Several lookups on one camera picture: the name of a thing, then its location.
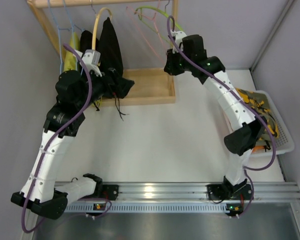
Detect cream wooden hanger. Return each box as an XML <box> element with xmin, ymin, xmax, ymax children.
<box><xmin>91</xmin><ymin>7</ymin><xmax>113</xmax><ymax>51</ymax></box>

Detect grey slotted cable duct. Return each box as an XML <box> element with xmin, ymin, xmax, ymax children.
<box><xmin>63</xmin><ymin>200</ymin><xmax>251</xmax><ymax>214</ymax></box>

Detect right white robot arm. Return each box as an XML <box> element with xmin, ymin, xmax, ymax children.
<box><xmin>164</xmin><ymin>31</ymin><xmax>265</xmax><ymax>203</ymax></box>

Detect wooden clothes rack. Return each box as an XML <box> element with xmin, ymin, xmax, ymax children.
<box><xmin>26</xmin><ymin>0</ymin><xmax>176</xmax><ymax>106</ymax></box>

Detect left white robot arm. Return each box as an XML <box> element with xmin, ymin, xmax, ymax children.
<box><xmin>11</xmin><ymin>68</ymin><xmax>135</xmax><ymax>220</ymax></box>

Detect yellow garment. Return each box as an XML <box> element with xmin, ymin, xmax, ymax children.
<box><xmin>56</xmin><ymin>35</ymin><xmax>100</xmax><ymax>108</ymax></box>

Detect white plastic basket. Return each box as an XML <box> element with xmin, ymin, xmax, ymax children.
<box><xmin>224</xmin><ymin>89</ymin><xmax>295</xmax><ymax>158</ymax></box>

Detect purple cable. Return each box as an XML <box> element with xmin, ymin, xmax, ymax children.
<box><xmin>21</xmin><ymin>43</ymin><xmax>113</xmax><ymax>234</ymax></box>
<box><xmin>166</xmin><ymin>16</ymin><xmax>277</xmax><ymax>218</ymax></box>

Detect camouflage trousers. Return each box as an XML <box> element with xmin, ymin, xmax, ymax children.
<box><xmin>236</xmin><ymin>88</ymin><xmax>280</xmax><ymax>152</ymax></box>

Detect black trousers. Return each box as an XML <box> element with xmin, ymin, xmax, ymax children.
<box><xmin>97</xmin><ymin>16</ymin><xmax>129</xmax><ymax>121</ymax></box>

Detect orange white cloth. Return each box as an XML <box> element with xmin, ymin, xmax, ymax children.
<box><xmin>252</xmin><ymin>145</ymin><xmax>268</xmax><ymax>153</ymax></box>

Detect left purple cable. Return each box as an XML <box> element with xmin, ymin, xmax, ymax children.
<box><xmin>21</xmin><ymin>43</ymin><xmax>113</xmax><ymax>234</ymax></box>

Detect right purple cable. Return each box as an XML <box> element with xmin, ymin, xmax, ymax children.
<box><xmin>166</xmin><ymin>16</ymin><xmax>277</xmax><ymax>218</ymax></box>

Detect green plastic hanger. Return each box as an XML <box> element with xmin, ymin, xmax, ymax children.
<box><xmin>134</xmin><ymin>5</ymin><xmax>183</xmax><ymax>46</ymax></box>

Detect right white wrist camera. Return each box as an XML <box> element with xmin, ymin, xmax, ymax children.
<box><xmin>170</xmin><ymin>30</ymin><xmax>187</xmax><ymax>54</ymax></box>

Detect aluminium mounting rail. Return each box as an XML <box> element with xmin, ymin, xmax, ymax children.
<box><xmin>54</xmin><ymin>181</ymin><xmax>300</xmax><ymax>204</ymax></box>

